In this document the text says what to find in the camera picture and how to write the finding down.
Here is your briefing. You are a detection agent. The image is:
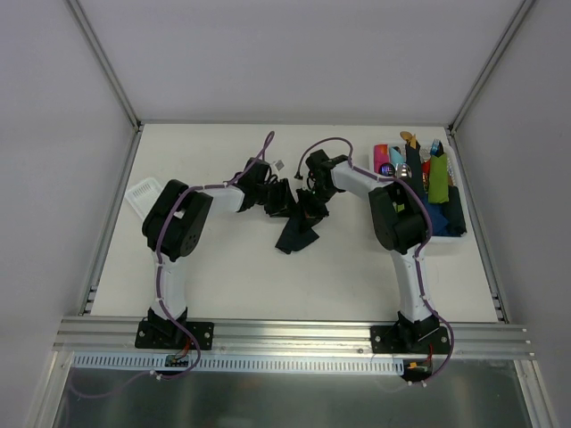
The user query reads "dark navy paper napkin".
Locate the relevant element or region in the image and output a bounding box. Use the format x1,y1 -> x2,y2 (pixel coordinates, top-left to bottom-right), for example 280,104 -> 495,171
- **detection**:
275,217 -> 319,254

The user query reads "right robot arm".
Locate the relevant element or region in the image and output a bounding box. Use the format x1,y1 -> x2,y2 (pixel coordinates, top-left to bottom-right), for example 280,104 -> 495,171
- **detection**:
298,150 -> 440,353

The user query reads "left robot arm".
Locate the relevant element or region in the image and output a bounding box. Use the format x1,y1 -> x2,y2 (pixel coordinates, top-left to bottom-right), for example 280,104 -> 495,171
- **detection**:
137,158 -> 294,348

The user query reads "pink napkin roll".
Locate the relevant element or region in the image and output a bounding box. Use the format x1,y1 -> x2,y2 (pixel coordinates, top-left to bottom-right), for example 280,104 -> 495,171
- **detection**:
373,144 -> 390,172

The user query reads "light blue napkin roll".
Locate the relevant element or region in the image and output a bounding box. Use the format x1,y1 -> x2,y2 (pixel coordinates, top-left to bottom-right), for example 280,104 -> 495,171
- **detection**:
389,146 -> 405,169

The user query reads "dark navy napkin roll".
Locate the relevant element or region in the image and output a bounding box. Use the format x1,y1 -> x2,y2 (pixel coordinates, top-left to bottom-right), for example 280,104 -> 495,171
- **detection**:
405,144 -> 425,198

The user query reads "tall green napkin roll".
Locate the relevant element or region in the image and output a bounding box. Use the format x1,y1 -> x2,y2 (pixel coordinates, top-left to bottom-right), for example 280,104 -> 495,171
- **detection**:
428,153 -> 449,204

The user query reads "black napkin roll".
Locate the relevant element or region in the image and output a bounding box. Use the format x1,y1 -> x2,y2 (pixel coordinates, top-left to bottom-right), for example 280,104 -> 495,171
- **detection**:
443,186 -> 467,237

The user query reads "iridescent spoon in bin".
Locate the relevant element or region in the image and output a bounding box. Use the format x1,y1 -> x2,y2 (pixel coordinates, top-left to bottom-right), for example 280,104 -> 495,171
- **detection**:
378,162 -> 395,177

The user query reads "silver spoon in bin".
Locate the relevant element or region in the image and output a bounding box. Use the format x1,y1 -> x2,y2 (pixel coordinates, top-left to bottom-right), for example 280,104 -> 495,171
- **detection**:
395,163 -> 412,179

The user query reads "blue fork in bin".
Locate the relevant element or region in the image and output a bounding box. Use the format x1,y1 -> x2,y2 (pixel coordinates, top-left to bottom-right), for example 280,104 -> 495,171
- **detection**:
430,139 -> 444,157

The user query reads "large white storage bin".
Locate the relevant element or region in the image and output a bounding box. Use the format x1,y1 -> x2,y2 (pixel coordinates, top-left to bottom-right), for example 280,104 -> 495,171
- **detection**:
369,136 -> 468,244

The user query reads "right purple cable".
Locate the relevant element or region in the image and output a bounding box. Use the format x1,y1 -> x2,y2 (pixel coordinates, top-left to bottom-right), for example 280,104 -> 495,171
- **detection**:
294,136 -> 456,384

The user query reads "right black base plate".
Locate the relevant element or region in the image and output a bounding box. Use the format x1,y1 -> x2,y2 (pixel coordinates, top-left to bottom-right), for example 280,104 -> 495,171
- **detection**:
369,325 -> 451,355

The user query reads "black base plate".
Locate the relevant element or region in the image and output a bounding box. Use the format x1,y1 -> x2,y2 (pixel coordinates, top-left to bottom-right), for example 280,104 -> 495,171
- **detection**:
369,325 -> 451,355
135,317 -> 214,350

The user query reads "white slotted cable duct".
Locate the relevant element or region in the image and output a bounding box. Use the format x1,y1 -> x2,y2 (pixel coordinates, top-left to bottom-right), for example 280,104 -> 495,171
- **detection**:
70,352 -> 404,376

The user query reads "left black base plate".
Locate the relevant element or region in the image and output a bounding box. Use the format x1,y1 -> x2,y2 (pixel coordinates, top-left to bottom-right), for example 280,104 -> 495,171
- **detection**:
135,317 -> 214,350

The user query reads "aluminium mounting rail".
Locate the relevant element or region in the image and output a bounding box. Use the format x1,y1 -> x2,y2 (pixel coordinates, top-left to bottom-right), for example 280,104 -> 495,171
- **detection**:
53,316 -> 536,360

